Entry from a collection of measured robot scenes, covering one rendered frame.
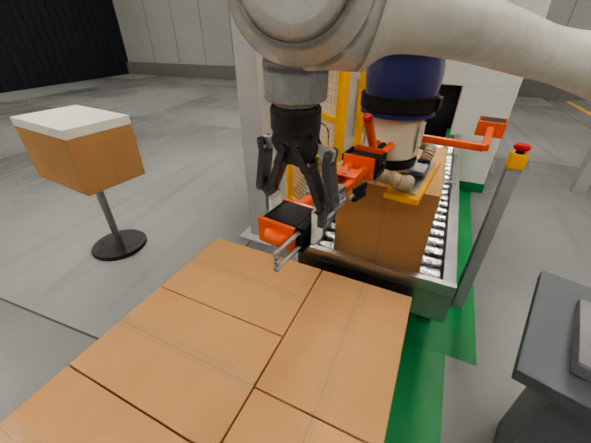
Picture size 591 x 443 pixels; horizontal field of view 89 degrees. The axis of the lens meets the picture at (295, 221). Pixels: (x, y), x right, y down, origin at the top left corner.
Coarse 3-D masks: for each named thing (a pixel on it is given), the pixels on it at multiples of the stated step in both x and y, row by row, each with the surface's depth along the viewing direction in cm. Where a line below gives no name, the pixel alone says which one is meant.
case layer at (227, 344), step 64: (256, 256) 148; (128, 320) 115; (192, 320) 115; (256, 320) 115; (320, 320) 115; (384, 320) 115; (64, 384) 95; (128, 384) 95; (192, 384) 95; (256, 384) 95; (320, 384) 95; (384, 384) 95
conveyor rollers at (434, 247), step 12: (444, 192) 205; (444, 204) 191; (444, 216) 178; (432, 228) 173; (444, 228) 172; (324, 240) 158; (432, 240) 159; (432, 252) 151; (432, 264) 144; (432, 276) 137
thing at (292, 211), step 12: (288, 204) 56; (300, 204) 56; (264, 216) 52; (276, 216) 52; (288, 216) 52; (300, 216) 52; (264, 228) 52; (276, 228) 51; (288, 228) 49; (264, 240) 54
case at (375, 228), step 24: (432, 192) 116; (336, 216) 139; (360, 216) 133; (384, 216) 128; (408, 216) 123; (432, 216) 119; (336, 240) 145; (360, 240) 139; (384, 240) 134; (408, 240) 129; (408, 264) 134
